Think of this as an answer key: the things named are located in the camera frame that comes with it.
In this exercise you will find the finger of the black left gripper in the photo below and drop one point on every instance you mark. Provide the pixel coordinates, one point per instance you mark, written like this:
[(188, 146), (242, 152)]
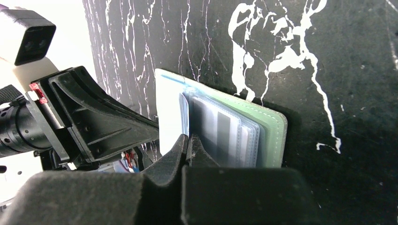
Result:
[(94, 123)]

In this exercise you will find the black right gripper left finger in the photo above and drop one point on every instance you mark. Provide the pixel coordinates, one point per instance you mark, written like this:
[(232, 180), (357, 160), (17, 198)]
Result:
[(151, 197)]

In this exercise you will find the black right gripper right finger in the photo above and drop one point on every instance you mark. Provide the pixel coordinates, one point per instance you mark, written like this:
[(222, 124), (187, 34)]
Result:
[(246, 196)]

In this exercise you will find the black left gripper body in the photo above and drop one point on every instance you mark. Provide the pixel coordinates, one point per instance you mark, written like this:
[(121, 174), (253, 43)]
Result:
[(25, 127)]

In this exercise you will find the white black stripe card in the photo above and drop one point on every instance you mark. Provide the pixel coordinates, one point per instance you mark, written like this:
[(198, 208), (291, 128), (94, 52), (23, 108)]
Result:
[(218, 128)]

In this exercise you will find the mint green card holder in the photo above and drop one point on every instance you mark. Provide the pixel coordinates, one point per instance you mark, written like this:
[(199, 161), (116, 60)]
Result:
[(262, 134)]

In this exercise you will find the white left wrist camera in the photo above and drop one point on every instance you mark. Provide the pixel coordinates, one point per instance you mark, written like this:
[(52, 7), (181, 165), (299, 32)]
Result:
[(25, 38)]

